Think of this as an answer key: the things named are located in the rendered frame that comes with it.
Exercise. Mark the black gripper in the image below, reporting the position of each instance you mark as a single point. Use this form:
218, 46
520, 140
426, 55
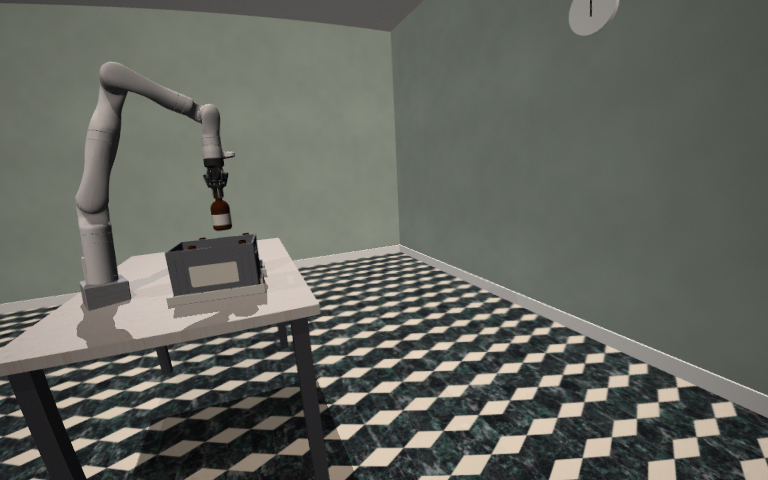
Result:
214, 170

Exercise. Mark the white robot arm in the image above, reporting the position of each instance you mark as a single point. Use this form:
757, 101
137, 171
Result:
99, 261

